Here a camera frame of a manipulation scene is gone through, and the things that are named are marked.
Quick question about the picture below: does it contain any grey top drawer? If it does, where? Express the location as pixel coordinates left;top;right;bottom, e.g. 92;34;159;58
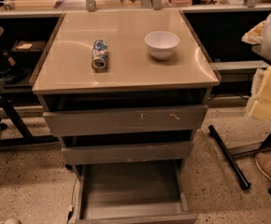
37;89;212;137

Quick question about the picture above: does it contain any crushed blue soda can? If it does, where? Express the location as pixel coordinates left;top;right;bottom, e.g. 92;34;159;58
92;39;107;72

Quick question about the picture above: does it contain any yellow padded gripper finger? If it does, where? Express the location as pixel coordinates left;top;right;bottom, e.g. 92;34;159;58
246;66;271;120

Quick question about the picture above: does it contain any tan sneaker shoe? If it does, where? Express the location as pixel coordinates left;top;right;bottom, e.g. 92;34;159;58
254;152;271;186

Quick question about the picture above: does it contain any black table leg frame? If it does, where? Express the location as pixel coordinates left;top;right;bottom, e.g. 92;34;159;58
208;125;271;190

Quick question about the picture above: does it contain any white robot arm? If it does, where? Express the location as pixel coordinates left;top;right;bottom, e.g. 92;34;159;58
242;13;271;120

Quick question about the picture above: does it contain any white ceramic bowl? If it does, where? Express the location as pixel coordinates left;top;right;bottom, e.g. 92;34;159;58
144;31;179;60

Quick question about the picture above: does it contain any white power cable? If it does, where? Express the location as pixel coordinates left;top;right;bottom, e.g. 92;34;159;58
65;176;79;224

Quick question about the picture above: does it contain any grey drawer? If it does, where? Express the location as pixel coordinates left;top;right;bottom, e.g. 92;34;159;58
74;161;197;224
37;89;212;137
62;130;193;165

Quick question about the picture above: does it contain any grey drawer cabinet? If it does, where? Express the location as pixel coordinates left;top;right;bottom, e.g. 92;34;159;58
29;8;222;173

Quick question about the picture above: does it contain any grey bottom drawer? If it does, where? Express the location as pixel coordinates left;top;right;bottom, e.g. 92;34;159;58
74;161;197;224

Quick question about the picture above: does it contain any grey middle drawer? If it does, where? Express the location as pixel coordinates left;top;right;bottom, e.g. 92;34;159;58
62;130;193;165

